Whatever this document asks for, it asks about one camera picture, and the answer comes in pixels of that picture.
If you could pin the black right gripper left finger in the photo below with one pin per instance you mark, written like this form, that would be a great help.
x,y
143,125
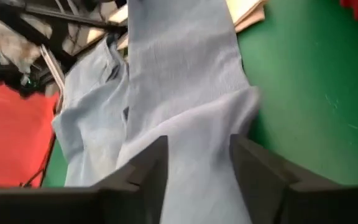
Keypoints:
x,y
73,208

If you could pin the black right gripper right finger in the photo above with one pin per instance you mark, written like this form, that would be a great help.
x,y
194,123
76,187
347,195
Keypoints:
x,y
306,205

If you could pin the red fabric object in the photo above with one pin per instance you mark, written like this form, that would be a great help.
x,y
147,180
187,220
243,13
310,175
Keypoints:
x,y
11,133

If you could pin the silver metal bracket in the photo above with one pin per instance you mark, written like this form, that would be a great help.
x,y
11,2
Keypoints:
x,y
53,67

